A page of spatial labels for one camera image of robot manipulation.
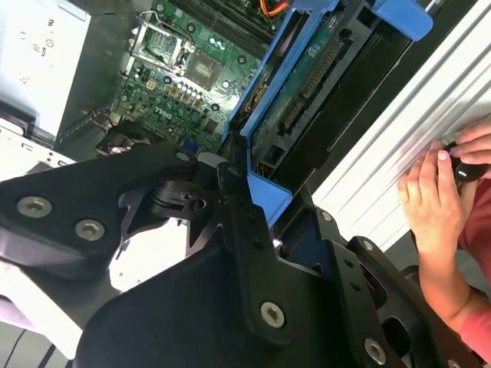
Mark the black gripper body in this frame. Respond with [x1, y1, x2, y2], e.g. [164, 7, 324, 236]
[74, 247, 360, 368]

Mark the black round tool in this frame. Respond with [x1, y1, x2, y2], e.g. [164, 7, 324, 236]
[443, 140, 488, 186]

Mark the hard disk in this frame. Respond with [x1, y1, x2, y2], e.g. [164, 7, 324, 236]
[220, 0, 434, 227]

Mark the person's right hand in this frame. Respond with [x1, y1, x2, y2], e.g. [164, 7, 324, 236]
[450, 118, 491, 166]

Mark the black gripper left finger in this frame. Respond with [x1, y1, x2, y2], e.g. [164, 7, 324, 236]
[0, 133, 296, 348]

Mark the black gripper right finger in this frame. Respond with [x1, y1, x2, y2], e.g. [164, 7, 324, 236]
[274, 189, 450, 368]

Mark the person's left hand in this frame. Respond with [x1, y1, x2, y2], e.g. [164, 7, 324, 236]
[398, 143, 471, 254]

